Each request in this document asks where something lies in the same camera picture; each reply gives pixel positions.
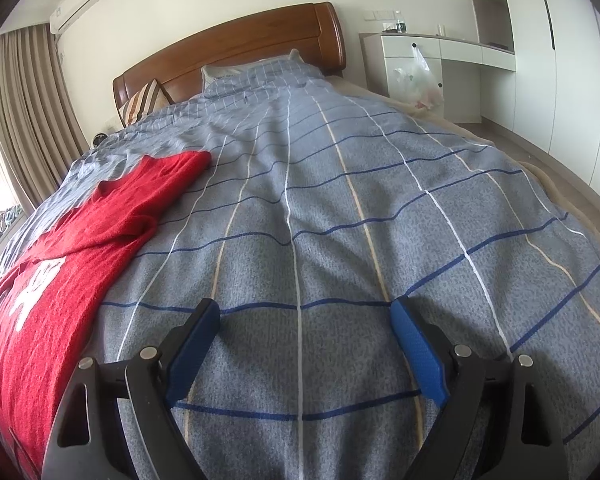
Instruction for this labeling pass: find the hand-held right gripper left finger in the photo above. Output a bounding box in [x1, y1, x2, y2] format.
[41, 298, 222, 480]

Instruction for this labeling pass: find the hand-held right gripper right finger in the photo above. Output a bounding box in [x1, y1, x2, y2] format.
[389, 295, 567, 480]

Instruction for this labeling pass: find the red knit sweater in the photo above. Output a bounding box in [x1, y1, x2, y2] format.
[0, 151, 212, 476]

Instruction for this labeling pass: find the blue checked duvet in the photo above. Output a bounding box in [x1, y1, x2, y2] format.
[0, 57, 600, 480]

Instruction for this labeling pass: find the pile of colourful clutter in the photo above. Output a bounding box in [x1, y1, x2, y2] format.
[0, 205, 23, 256]

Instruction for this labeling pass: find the striped cushion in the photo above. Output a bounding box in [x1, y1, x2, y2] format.
[121, 79, 175, 127]

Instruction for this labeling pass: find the clear plastic bag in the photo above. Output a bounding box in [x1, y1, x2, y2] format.
[392, 45, 445, 110]

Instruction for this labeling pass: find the grey pillow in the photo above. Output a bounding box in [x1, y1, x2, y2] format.
[200, 49, 303, 96]

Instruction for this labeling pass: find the beige curtain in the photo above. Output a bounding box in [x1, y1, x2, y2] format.
[0, 22, 96, 211]

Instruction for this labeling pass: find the white desk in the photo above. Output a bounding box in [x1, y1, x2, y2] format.
[359, 32, 516, 123]

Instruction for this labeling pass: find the wooden headboard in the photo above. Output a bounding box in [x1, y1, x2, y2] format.
[112, 2, 347, 128]

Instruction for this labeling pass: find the white wardrobe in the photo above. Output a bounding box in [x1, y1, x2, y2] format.
[460, 0, 600, 191]

